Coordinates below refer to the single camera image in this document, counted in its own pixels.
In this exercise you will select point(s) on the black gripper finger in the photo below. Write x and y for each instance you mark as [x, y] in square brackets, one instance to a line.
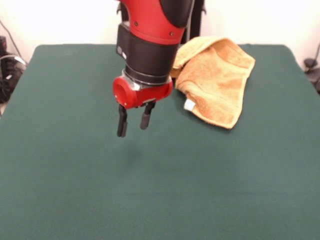
[122, 126]
[145, 120]

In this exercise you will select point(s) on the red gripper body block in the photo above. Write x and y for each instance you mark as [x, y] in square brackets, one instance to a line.
[150, 96]

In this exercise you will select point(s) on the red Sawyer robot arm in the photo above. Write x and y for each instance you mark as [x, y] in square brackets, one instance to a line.
[152, 45]

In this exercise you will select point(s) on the dark green table cloth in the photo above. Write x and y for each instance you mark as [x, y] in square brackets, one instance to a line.
[150, 175]

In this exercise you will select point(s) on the tan terry towel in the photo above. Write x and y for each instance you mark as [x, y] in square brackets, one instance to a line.
[215, 80]

